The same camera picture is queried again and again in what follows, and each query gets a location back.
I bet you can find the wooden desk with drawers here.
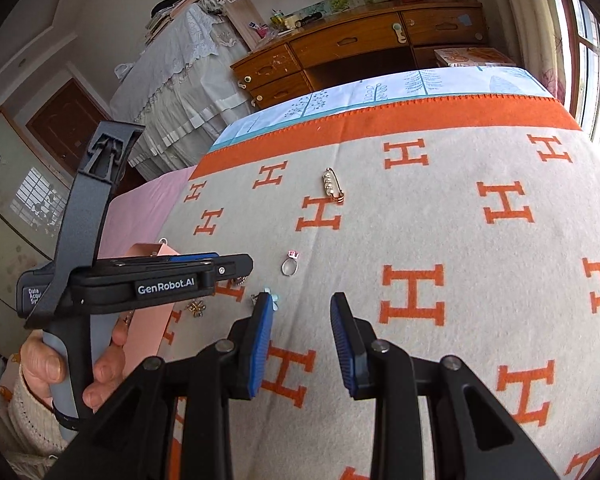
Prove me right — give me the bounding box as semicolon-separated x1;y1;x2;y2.
232;1;489;110

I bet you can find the pearl safety pin brooch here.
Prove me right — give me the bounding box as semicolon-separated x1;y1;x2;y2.
322;167;344;205

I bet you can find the white lace furniture cover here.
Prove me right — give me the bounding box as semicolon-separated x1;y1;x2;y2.
109;3;252;180

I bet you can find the stack of books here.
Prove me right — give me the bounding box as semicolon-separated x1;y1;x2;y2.
434;47;516;67

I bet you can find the ring with pink stone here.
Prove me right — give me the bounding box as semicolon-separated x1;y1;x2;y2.
279;249;301;278

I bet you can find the orange grey H blanket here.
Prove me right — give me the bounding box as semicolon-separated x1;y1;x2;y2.
160;94;600;479

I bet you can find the white blue tree sheet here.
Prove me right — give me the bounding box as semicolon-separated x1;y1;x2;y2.
211;66;550;152

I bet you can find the pink jewelry box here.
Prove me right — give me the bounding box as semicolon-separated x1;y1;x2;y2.
123;238;176;377

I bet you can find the beige floral curtain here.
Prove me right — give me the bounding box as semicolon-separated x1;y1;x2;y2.
474;0;571;106

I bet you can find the dark wooden door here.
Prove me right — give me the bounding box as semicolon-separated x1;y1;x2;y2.
27;78;109;176

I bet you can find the knit sweater left forearm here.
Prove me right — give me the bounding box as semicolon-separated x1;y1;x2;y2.
0;356;68;457

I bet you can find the window with metal bars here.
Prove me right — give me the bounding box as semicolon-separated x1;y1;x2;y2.
566;0;600;158

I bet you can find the small gold flower earring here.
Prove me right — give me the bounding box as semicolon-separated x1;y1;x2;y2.
186;299;207;318

